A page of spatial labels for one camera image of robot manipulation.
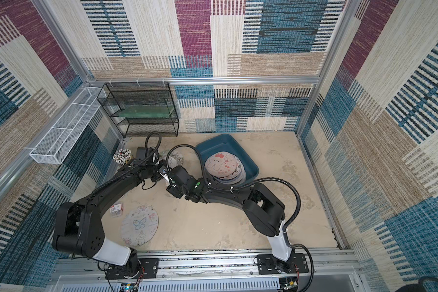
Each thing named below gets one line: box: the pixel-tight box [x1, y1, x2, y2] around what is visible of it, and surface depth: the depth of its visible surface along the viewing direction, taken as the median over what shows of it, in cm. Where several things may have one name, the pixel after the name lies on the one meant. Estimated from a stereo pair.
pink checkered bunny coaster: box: [205, 152, 238, 178], surface depth 104 cm
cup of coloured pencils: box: [112, 148, 135, 166], surface depth 89 cm
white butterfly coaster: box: [120, 205, 159, 247], surface depth 87 cm
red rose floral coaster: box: [210, 155, 243, 180], surface depth 104 cm
